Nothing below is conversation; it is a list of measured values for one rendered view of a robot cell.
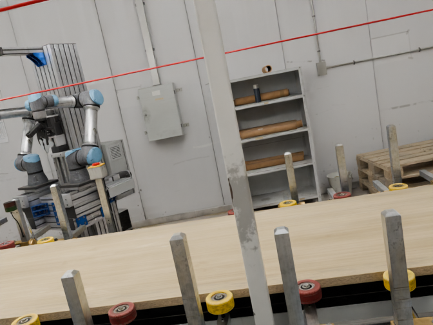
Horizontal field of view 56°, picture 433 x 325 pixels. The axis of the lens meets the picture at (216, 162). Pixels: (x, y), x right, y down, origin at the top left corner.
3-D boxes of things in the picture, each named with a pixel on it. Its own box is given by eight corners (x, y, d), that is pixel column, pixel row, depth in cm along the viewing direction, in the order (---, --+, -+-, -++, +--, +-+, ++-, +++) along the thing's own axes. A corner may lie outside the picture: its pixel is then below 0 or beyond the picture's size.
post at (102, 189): (116, 255, 225) (96, 177, 217) (124, 254, 224) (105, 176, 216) (113, 258, 221) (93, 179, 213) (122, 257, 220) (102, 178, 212)
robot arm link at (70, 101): (76, 94, 302) (21, 97, 258) (87, 91, 297) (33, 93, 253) (79, 109, 303) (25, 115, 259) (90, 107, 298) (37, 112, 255)
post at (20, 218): (36, 278, 233) (13, 198, 224) (42, 277, 232) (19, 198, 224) (33, 281, 230) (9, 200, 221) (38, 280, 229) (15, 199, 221)
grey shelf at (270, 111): (241, 208, 500) (218, 82, 473) (314, 195, 496) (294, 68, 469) (243, 220, 457) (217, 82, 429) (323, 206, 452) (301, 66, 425)
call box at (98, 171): (96, 178, 219) (92, 164, 217) (108, 176, 218) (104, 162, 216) (90, 182, 212) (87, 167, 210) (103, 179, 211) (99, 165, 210)
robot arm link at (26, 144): (20, 170, 312) (28, 101, 319) (11, 170, 322) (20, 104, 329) (35, 172, 321) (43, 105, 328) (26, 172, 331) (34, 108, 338)
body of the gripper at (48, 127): (56, 135, 251) (51, 116, 249) (44, 138, 244) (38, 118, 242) (48, 137, 255) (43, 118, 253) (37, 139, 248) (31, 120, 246)
